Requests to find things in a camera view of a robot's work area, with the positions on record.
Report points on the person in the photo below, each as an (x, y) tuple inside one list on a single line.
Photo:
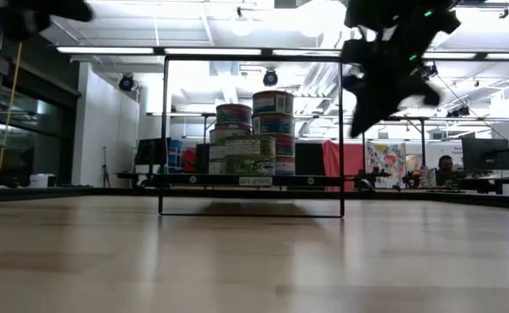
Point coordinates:
[(445, 167)]

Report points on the round black ceiling speaker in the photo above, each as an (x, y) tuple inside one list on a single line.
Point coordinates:
[(126, 82), (270, 78)]

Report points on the orange red curtain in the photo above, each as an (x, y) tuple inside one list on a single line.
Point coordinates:
[(332, 163)]

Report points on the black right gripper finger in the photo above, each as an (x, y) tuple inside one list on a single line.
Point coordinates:
[(367, 113), (423, 93)]

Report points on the black curtain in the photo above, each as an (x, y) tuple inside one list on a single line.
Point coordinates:
[(308, 158), (202, 156)]

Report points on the white box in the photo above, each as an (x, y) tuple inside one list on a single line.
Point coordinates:
[(42, 180)]

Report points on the black ceiling spotlight cluster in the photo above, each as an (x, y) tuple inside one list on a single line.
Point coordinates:
[(430, 71), (458, 112)]

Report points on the black aluminium table frame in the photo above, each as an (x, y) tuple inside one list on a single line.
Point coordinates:
[(19, 193)]

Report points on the long ceiling light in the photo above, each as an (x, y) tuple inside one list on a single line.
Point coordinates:
[(212, 51), (450, 55), (105, 50), (306, 52), (508, 56)]

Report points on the paint splattered white cloth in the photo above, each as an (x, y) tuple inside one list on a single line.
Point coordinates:
[(386, 158)]

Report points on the blue storage bin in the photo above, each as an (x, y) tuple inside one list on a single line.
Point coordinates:
[(176, 153)]

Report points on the black background robot arm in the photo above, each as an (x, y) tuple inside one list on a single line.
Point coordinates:
[(367, 180)]

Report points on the black background metal frame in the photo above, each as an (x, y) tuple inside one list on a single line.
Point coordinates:
[(423, 139)]

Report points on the red cabinet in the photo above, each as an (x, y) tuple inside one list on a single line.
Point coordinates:
[(189, 160)]

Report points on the wooden shelf with black frame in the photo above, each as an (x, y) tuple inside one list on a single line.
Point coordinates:
[(306, 180)]

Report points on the black background monitor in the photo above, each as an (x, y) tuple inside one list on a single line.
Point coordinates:
[(486, 155), (149, 151)]

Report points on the silver lid seafood can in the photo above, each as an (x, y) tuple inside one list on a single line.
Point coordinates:
[(217, 137), (216, 153), (216, 168)]

